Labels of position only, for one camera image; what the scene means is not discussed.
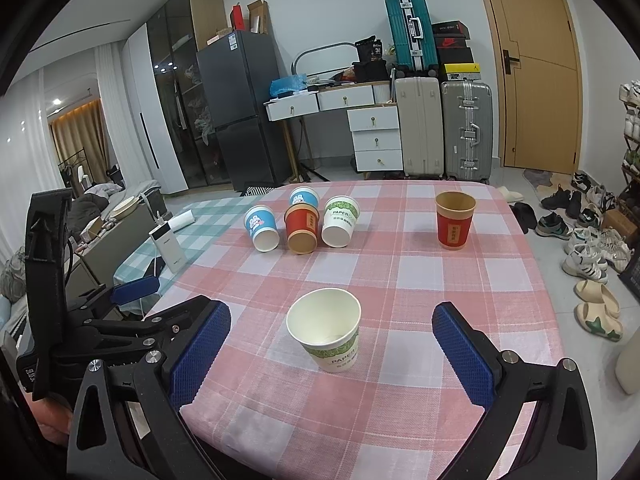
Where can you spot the blue plastic bag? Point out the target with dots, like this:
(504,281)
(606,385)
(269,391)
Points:
(287,85)

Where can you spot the wooden door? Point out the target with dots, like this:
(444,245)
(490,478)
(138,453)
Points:
(540,110)

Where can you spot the beige slippers pair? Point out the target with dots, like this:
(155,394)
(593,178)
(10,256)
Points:
(510,194)

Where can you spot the red brown paper cup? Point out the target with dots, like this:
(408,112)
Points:
(300,220)
(454,230)

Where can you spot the white desk with drawers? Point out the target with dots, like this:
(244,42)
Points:
(345,99)

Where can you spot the striped floor mat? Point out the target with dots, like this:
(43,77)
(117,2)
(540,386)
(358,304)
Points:
(256,190)

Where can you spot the yellow black shoe box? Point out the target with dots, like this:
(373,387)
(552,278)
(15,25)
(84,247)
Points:
(460,72)

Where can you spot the red black shoe box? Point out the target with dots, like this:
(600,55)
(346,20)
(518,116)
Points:
(452,42)

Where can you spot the white power bank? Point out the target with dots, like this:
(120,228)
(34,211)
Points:
(165,250)

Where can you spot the row of assorted shoes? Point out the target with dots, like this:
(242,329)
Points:
(585,255)

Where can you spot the silver suitcase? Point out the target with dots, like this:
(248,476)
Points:
(467,120)

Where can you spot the grey oval mirror frame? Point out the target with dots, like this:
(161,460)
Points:
(320,48)

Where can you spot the shoe rack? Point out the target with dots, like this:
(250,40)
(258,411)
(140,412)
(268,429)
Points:
(631,160)

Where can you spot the dark grey fridge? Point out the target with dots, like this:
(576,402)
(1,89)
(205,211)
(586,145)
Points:
(240,110)

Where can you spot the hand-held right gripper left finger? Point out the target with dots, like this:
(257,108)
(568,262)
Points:
(200,352)

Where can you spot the white rounded object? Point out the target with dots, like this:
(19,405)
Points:
(630,367)

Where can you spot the dark glass cabinet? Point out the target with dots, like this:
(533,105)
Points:
(172,85)

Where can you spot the white wardrobe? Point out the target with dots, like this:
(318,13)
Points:
(145,125)

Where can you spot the black slippers pair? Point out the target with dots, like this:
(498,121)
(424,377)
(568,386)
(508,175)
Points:
(525,216)

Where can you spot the open cardboard box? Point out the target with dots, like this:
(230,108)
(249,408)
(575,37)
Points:
(260,17)

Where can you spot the white curtain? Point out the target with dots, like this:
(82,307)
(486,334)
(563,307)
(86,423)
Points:
(25,160)

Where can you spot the black bag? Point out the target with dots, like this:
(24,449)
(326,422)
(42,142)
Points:
(371,52)

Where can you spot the round beige tray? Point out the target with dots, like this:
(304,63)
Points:
(122,207)

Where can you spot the beige suitcase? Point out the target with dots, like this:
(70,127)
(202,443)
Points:
(417,125)

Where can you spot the green checked tablecloth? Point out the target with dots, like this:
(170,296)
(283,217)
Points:
(210,225)

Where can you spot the white paper roll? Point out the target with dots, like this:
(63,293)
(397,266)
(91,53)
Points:
(182,220)

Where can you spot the red paper bag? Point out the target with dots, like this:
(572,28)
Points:
(238,17)

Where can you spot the blue white paper cup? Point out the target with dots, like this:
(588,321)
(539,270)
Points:
(304,196)
(257,222)

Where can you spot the brown curtain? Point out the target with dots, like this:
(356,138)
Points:
(77,135)

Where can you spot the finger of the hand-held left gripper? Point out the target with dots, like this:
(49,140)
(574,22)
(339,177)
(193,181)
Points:
(137,290)
(150,329)

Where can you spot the grey doormat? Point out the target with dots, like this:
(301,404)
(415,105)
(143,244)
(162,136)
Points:
(545,180)

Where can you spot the flat cardboard box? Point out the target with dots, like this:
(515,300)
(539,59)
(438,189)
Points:
(217,37)

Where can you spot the pink checked tablecloth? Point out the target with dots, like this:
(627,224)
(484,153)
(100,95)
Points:
(400,285)

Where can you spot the teal suitcase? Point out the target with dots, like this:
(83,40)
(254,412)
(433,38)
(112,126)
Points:
(402,35)

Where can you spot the cream foam slipper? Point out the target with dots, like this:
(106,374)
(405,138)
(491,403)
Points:
(597,296)
(597,322)

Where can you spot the green white paper cup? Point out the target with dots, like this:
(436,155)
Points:
(340,220)
(331,352)

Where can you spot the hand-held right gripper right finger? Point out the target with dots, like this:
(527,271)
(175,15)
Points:
(462,357)

